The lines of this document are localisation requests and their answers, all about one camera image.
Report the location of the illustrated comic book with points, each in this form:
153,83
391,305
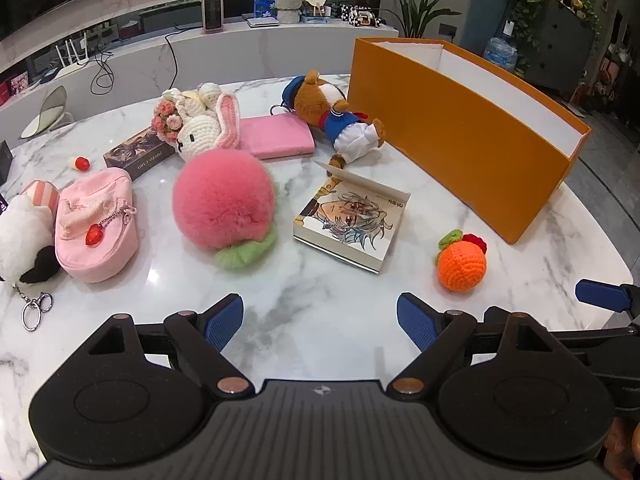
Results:
350,220

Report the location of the white laptop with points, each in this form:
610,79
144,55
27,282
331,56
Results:
262,22

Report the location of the potted green plant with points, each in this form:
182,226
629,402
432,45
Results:
417,15

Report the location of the black box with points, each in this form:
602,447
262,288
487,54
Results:
4,160

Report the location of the blue water bottle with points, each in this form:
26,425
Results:
500,55

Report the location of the teddy bear in basket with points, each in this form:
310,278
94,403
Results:
289,9

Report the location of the white round chair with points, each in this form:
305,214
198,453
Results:
47,110

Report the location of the crochet bunny with flowers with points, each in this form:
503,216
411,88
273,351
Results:
200,130

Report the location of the pink space heater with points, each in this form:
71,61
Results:
213,10

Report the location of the brown bear plush blue outfit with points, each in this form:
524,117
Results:
320,105

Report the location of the pink fabric pouch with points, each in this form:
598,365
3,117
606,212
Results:
100,255

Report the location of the orange cardboard box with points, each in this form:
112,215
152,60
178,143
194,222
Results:
450,135

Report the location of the small red strawberry charm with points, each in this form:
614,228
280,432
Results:
82,163

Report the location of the dark card box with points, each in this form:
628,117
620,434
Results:
135,157

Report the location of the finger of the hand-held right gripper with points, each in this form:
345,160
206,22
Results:
600,294
612,342

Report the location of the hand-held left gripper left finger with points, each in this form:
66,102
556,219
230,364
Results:
225,322

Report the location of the white marble tv bench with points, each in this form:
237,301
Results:
250,55

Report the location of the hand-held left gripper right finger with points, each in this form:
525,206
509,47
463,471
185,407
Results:
417,322

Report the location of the pink fluffy peach plush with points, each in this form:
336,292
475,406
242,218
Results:
225,200

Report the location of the blue flat box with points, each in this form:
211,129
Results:
315,19

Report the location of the dark grey cabinet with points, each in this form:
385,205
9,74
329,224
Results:
555,45

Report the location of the black and white checked toy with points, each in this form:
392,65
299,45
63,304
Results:
360,16

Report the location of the crochet orange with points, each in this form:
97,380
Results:
461,267

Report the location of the white router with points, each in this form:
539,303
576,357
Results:
75,57

